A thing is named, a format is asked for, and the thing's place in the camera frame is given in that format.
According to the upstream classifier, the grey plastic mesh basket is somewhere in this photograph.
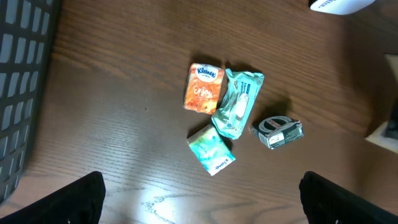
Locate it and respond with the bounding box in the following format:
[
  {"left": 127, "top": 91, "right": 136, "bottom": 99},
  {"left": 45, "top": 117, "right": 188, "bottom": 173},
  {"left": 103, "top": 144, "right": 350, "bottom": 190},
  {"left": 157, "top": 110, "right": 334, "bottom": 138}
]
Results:
[{"left": 1, "top": 0, "right": 61, "bottom": 203}]

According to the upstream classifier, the white barcode scanner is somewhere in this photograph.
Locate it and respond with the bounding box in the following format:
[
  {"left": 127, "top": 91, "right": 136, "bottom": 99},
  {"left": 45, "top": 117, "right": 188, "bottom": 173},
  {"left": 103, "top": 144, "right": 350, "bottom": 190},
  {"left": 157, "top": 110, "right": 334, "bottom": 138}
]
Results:
[{"left": 308, "top": 0, "right": 375, "bottom": 15}]

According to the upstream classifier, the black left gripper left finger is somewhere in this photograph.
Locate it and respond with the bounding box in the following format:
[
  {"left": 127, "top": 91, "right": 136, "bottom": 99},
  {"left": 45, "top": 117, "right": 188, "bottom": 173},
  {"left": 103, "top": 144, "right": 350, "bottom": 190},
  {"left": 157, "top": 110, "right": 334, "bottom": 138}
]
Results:
[{"left": 1, "top": 171, "right": 106, "bottom": 224}]

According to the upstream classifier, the teal snack wrapper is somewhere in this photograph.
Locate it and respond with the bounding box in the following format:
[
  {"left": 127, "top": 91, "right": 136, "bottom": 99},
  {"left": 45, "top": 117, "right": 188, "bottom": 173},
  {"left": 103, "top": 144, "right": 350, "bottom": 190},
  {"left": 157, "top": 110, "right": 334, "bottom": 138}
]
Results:
[{"left": 211, "top": 68, "right": 264, "bottom": 139}]

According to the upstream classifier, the small orange snack packet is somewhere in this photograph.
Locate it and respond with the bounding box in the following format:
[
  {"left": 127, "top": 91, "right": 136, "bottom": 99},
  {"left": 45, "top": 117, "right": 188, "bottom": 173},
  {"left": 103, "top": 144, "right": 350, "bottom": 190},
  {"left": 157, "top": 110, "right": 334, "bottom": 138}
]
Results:
[{"left": 183, "top": 63, "right": 224, "bottom": 114}]

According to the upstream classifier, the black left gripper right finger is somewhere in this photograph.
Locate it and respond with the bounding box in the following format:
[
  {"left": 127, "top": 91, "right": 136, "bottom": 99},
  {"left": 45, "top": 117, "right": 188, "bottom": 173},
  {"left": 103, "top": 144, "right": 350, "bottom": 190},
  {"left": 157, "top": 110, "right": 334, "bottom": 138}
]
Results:
[{"left": 299, "top": 171, "right": 397, "bottom": 224}]

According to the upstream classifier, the teal tissue pack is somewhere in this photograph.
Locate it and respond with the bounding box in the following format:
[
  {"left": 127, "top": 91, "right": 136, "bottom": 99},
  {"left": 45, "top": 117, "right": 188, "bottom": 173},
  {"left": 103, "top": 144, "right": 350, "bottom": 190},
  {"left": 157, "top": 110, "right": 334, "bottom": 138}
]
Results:
[{"left": 187, "top": 124, "right": 236, "bottom": 176}]

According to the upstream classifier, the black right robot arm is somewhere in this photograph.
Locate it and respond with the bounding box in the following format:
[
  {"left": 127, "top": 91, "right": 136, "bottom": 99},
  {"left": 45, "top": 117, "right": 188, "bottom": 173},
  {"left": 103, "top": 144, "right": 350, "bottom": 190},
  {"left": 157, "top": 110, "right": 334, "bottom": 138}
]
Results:
[{"left": 364, "top": 53, "right": 397, "bottom": 154}]

